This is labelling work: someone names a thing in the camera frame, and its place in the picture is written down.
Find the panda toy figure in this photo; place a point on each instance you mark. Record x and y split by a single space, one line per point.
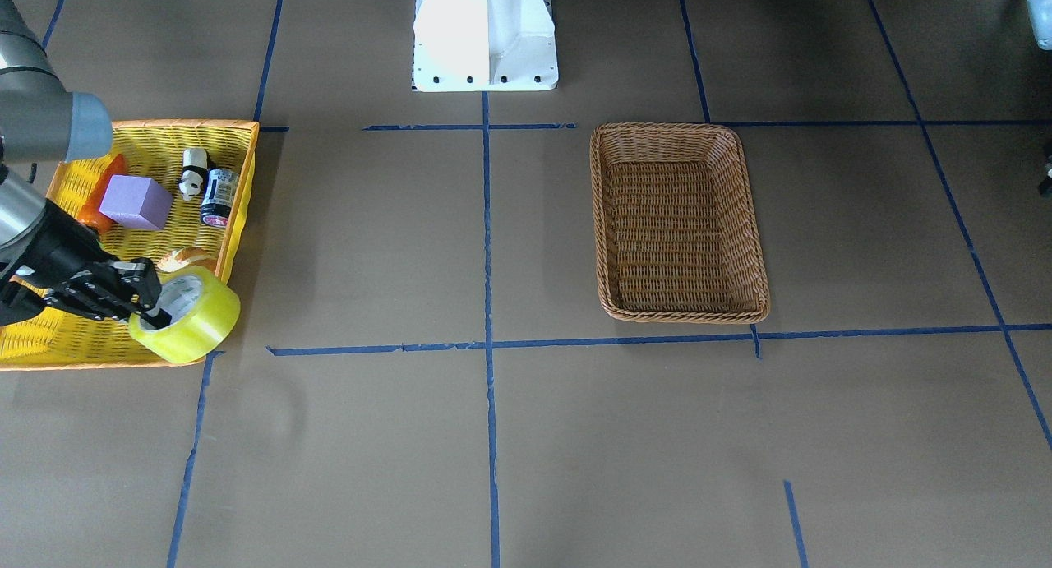
194 172

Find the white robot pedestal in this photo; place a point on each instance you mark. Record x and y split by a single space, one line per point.
484 46

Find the yellow plastic basket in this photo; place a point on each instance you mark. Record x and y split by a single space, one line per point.
153 148

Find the toy croissant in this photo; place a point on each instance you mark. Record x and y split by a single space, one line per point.
179 259

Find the yellow tape roll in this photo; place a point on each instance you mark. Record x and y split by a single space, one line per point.
202 310

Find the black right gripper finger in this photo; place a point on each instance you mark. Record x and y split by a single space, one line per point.
117 290

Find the orange toy carrot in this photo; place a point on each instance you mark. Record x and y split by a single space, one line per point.
90 214

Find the brown wicker basket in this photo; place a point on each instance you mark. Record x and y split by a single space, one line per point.
676 233

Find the small blue can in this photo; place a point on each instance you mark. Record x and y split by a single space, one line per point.
217 197

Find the purple foam cube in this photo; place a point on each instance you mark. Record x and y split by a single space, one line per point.
137 202

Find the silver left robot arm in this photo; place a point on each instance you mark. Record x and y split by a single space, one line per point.
1040 16

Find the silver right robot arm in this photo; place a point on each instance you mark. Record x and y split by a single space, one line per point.
40 121

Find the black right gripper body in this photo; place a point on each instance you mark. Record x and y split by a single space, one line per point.
51 248

